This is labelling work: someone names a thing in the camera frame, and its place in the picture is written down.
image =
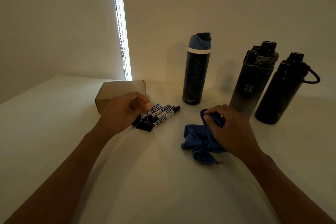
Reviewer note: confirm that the navy bottle with blue lid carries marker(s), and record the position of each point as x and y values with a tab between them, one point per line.
195	74

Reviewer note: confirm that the black binder clip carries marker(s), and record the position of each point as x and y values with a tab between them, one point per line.
144	126

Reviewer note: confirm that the black grey gradient bottle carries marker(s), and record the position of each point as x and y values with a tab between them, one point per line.
249	87

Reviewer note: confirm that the brown paper box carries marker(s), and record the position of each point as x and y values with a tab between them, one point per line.
120	88

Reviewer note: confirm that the person's right hand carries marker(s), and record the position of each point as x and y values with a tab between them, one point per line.
236	137

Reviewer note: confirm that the person's right forearm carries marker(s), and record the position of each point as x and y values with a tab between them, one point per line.
294	195

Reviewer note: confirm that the person's left hand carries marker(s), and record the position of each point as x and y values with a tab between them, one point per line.
118	116

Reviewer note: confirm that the person's left forearm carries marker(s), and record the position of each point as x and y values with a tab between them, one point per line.
52	184

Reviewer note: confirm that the blue cloth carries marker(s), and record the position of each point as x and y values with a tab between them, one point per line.
197	139

